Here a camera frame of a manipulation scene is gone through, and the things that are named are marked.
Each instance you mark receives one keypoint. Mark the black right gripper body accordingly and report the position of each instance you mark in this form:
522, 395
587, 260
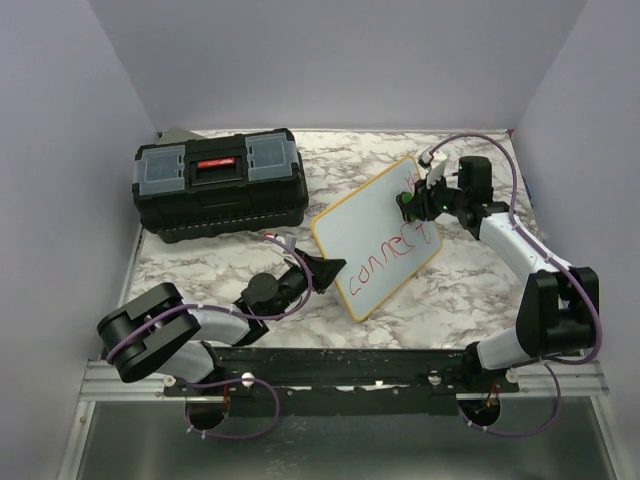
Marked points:
442, 199

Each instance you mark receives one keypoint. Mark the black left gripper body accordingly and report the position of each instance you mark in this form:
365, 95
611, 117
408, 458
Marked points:
293, 284

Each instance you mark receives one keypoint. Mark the green whiteboard eraser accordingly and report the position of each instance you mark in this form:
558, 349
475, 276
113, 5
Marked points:
403, 201

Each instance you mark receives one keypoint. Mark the yellow framed whiteboard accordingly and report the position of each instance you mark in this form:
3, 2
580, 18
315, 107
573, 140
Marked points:
382, 250

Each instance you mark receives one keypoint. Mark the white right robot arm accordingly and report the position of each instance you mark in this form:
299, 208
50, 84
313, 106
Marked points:
558, 311

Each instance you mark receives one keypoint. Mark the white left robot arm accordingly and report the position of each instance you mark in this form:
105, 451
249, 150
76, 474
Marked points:
161, 331

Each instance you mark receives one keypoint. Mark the black plastic toolbox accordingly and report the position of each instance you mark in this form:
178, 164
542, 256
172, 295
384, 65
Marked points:
202, 188

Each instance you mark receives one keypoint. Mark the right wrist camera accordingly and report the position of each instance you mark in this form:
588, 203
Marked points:
434, 165

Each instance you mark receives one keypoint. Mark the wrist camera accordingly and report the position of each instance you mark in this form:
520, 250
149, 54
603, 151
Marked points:
288, 240
434, 165

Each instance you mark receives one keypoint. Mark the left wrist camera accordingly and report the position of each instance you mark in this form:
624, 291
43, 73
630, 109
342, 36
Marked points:
288, 240

